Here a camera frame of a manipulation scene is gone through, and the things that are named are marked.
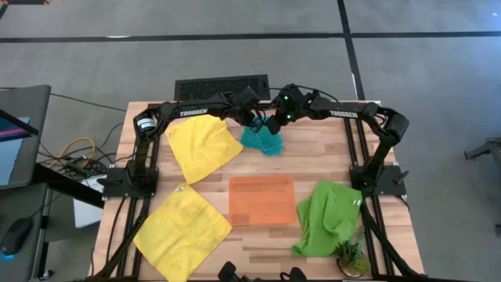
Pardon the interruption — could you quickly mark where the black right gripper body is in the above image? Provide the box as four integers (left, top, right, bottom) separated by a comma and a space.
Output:
273, 83, 316, 123

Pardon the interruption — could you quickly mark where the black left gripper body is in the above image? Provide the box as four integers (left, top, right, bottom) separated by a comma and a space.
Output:
230, 86, 262, 123

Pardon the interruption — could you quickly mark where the teal microfiber towel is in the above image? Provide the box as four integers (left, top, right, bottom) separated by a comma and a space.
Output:
239, 115, 285, 157

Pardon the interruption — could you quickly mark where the yellow microfiber towel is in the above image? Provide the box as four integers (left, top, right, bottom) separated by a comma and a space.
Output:
132, 183, 234, 282
164, 114, 244, 186

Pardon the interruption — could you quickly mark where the green microfiber towel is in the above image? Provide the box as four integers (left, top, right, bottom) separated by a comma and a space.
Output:
291, 179, 363, 258

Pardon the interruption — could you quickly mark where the black perforated metal case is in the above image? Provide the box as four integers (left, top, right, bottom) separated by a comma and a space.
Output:
175, 74, 272, 102

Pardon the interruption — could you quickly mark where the orange translucent mat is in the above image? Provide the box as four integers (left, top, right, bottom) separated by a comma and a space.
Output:
228, 175, 297, 227

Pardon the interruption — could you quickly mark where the small green potted plant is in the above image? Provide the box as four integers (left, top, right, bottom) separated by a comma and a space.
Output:
332, 226, 372, 280

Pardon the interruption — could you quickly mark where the white box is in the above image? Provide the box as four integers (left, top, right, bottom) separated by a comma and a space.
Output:
73, 174, 106, 230

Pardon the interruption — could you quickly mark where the black desk support bar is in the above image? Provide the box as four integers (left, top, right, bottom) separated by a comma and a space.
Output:
31, 162, 106, 209

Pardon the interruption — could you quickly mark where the grey chair base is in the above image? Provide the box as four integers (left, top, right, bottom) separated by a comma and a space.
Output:
463, 136, 501, 161

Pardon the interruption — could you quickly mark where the grey desk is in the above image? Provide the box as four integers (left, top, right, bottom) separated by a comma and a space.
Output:
0, 84, 52, 282

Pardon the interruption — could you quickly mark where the monitor with blue screen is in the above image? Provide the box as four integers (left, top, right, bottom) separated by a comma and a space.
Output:
0, 108, 40, 189

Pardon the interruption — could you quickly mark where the black computer mouse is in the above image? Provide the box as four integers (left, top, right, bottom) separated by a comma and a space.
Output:
0, 217, 34, 258

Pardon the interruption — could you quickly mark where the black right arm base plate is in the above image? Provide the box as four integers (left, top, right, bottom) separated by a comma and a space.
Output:
349, 164, 410, 197

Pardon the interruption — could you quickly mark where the black left leader arm handle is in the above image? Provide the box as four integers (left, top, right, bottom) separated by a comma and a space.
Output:
217, 261, 240, 282

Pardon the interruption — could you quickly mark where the black leader arm handle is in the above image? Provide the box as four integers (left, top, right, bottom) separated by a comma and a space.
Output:
279, 266, 308, 282
217, 261, 240, 282

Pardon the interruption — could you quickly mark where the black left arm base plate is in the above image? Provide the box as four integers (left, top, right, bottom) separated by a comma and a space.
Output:
96, 167, 160, 199

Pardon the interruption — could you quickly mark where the black right leader arm handle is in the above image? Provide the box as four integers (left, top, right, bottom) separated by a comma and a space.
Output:
279, 266, 308, 282

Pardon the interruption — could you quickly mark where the black aluminium table frame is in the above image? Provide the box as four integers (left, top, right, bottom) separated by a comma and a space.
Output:
84, 99, 443, 282

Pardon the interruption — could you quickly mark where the yellow cable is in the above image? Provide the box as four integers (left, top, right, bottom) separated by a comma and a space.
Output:
46, 136, 97, 169

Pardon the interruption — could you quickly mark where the black cable bundle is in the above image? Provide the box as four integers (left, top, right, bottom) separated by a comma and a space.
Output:
37, 123, 124, 181

